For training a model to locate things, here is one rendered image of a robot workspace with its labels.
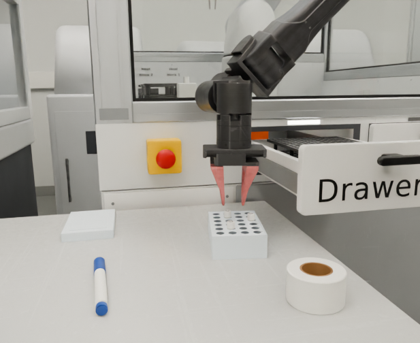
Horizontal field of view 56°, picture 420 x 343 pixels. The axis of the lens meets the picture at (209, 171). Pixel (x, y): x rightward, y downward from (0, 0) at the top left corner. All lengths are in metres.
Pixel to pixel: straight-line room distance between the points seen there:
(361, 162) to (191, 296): 0.33
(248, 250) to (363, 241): 0.54
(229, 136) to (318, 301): 0.28
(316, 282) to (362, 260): 0.66
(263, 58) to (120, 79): 0.34
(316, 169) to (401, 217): 0.55
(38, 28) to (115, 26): 3.33
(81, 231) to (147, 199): 0.22
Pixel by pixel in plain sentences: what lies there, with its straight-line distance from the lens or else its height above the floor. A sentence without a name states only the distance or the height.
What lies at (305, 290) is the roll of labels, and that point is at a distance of 0.48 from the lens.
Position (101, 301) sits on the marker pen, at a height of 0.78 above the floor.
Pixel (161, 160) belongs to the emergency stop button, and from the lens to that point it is 0.80.
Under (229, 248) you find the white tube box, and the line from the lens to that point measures 0.61.
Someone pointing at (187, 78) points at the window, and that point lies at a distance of 0.89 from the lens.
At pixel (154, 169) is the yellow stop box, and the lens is 0.83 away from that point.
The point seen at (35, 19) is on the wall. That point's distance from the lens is 4.20.
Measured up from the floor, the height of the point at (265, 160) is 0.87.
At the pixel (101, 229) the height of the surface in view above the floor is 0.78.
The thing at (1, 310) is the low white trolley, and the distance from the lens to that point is 0.55.
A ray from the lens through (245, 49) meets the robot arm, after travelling 0.64.
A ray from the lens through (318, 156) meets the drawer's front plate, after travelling 0.62.
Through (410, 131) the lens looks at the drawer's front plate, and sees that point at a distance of 1.08.
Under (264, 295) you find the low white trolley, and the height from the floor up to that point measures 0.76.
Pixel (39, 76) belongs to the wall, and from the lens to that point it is 4.10.
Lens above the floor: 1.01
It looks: 12 degrees down
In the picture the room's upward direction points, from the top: 1 degrees counter-clockwise
